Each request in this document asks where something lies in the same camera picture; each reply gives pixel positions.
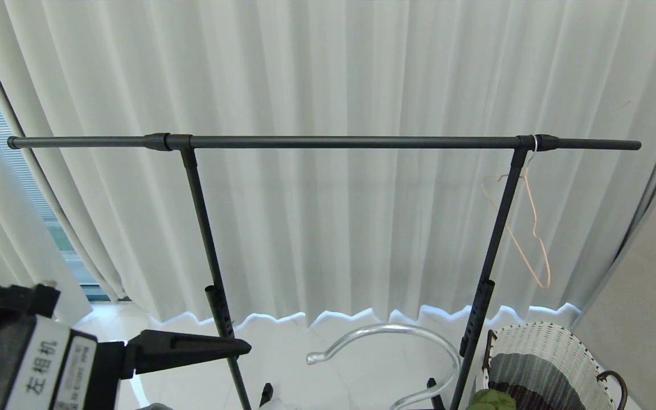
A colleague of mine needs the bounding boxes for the pink clothes hanger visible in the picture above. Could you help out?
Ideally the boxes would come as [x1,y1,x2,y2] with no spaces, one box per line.
[481,151,552,289]
[306,323,462,410]

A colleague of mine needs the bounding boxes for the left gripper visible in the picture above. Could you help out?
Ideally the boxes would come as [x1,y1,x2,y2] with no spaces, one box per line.
[55,335,135,410]

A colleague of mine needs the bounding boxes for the olive green garment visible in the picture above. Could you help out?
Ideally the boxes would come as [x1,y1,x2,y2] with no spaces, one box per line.
[466,389,516,410]

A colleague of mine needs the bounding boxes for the black clothes rack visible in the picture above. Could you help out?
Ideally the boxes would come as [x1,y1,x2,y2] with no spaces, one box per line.
[7,133,642,410]

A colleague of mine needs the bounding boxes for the white laundry basket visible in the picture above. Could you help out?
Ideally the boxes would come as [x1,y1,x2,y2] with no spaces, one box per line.
[476,322,629,410]

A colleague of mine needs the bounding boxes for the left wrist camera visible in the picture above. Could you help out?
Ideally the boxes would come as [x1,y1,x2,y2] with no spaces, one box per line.
[0,279,72,410]

